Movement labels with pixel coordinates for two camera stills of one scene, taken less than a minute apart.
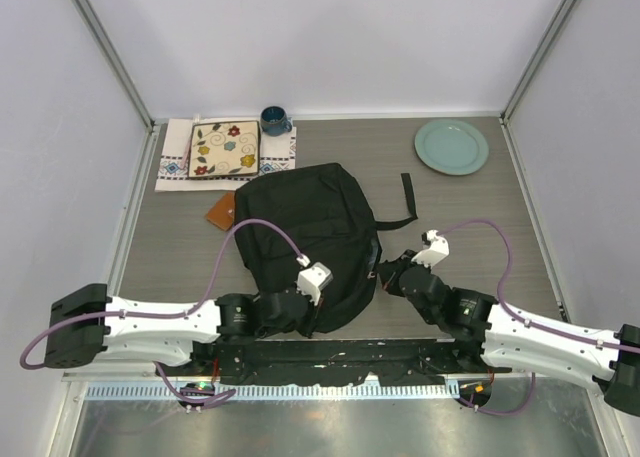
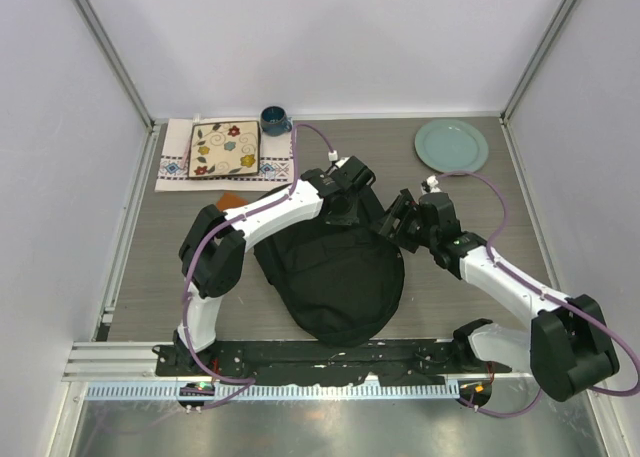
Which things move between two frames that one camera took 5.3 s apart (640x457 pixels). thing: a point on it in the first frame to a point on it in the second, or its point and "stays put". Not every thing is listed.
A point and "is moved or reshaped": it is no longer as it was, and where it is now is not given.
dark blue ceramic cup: x=274 y=121 stays put
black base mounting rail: x=330 y=361 stays put
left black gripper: x=309 y=306 to x=346 y=221
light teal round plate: x=452 y=146 stays put
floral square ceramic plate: x=223 y=148 stays put
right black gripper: x=390 y=272 to x=403 y=208
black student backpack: x=325 y=214 is moved or reshaped
